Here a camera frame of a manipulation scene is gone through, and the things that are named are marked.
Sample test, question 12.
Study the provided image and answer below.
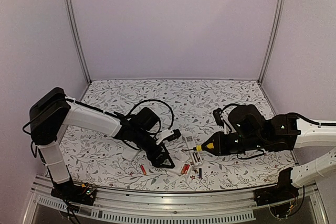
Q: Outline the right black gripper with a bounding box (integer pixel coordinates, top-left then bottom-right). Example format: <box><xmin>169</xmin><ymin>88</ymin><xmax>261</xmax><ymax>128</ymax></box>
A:
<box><xmin>202</xmin><ymin>130</ymin><xmax>265</xmax><ymax>155</ymax></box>

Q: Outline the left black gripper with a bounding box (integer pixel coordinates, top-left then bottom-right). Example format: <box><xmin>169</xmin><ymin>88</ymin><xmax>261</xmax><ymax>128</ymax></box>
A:
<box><xmin>133</xmin><ymin>128</ymin><xmax>175</xmax><ymax>168</ymax></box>

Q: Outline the white remote with display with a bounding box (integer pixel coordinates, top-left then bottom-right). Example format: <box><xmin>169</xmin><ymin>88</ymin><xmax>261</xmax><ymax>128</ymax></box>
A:
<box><xmin>167</xmin><ymin>162</ymin><xmax>191</xmax><ymax>176</ymax></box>

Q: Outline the yellow pry tool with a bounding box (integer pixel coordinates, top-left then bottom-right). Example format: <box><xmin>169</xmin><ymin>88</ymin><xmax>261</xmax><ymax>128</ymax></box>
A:
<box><xmin>188</xmin><ymin>143</ymin><xmax>214</xmax><ymax>151</ymax></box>

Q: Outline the slim white remote control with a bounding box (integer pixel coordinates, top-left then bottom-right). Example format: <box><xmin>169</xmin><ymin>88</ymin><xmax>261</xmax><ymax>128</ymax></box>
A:
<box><xmin>184</xmin><ymin>135</ymin><xmax>203</xmax><ymax>167</ymax></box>

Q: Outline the black-faced white remote control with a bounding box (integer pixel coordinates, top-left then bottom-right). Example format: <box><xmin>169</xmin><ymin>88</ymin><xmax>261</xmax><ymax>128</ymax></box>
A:
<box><xmin>121</xmin><ymin>149</ymin><xmax>141</xmax><ymax>162</ymax></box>

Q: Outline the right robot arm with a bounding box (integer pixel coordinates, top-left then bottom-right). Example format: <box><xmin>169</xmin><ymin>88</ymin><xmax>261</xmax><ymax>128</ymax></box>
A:
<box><xmin>196</xmin><ymin>104</ymin><xmax>335</xmax><ymax>201</ymax></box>

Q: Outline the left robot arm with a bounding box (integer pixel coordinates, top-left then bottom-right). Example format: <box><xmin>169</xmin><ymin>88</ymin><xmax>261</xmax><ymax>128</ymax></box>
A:
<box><xmin>22</xmin><ymin>87</ymin><xmax>175</xmax><ymax>200</ymax></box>

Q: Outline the display remote battery cover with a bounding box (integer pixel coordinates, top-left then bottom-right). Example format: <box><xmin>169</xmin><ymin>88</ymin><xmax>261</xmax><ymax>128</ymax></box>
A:
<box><xmin>175</xmin><ymin>153</ymin><xmax>189</xmax><ymax>162</ymax></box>

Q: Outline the red battery in display remote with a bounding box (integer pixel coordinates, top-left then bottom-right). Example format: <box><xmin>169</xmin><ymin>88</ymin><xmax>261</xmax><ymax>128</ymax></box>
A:
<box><xmin>184</xmin><ymin>164</ymin><xmax>190</xmax><ymax>175</ymax></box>

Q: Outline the left purple AAA battery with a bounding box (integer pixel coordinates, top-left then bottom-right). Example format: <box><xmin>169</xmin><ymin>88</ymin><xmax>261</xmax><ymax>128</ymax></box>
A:
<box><xmin>197</xmin><ymin>168</ymin><xmax>202</xmax><ymax>179</ymax></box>

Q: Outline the upper red AAA battery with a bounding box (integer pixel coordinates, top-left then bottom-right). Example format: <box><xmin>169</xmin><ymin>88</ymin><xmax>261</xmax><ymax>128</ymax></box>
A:
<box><xmin>140</xmin><ymin>165</ymin><xmax>146</xmax><ymax>175</ymax></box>

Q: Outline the floral patterned table mat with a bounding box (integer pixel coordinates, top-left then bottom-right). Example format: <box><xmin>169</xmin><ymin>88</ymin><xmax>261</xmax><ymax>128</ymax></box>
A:
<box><xmin>60</xmin><ymin>80</ymin><xmax>295</xmax><ymax>192</ymax></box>

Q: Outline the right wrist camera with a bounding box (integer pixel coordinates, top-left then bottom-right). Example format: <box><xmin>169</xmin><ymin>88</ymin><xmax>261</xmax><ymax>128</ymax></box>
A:
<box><xmin>213</xmin><ymin>108</ymin><xmax>232</xmax><ymax>133</ymax></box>

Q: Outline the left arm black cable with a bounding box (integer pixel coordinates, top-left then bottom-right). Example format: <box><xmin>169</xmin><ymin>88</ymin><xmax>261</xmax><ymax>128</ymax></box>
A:
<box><xmin>22</xmin><ymin>99</ymin><xmax>175</xmax><ymax>158</ymax></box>

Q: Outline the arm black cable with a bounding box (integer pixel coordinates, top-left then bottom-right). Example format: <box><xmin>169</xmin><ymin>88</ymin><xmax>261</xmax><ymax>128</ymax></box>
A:
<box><xmin>22</xmin><ymin>99</ymin><xmax>175</xmax><ymax>158</ymax></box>
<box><xmin>220</xmin><ymin>103</ymin><xmax>336</xmax><ymax>127</ymax></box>

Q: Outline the front aluminium rail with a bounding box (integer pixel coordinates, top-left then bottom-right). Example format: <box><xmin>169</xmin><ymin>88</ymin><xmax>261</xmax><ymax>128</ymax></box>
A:
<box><xmin>23</xmin><ymin>177</ymin><xmax>329</xmax><ymax>223</ymax></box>

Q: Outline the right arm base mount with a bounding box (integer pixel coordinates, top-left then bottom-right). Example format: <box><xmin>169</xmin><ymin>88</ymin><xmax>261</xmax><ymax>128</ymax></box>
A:
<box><xmin>253</xmin><ymin>184</ymin><xmax>299</xmax><ymax>219</ymax></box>

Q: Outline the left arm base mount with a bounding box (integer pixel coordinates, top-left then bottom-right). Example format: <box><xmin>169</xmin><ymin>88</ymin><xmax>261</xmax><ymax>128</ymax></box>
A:
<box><xmin>51</xmin><ymin>181</ymin><xmax>97</xmax><ymax>206</ymax></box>

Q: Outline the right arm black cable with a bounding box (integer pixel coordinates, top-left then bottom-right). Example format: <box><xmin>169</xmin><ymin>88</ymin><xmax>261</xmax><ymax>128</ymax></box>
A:
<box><xmin>220</xmin><ymin>103</ymin><xmax>336</xmax><ymax>127</ymax></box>

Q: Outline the right aluminium frame post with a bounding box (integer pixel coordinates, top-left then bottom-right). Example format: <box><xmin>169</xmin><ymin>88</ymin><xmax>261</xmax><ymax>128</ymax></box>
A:
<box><xmin>258</xmin><ymin>0</ymin><xmax>285</xmax><ymax>85</ymax></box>

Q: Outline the aluminium frame post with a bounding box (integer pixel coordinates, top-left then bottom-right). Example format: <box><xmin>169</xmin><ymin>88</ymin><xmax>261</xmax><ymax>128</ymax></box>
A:
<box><xmin>258</xmin><ymin>0</ymin><xmax>285</xmax><ymax>85</ymax></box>
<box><xmin>64</xmin><ymin>0</ymin><xmax>92</xmax><ymax>84</ymax></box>

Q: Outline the left aluminium frame post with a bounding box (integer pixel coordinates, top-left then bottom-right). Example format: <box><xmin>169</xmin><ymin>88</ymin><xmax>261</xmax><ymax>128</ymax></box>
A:
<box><xmin>64</xmin><ymin>0</ymin><xmax>92</xmax><ymax>84</ymax></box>

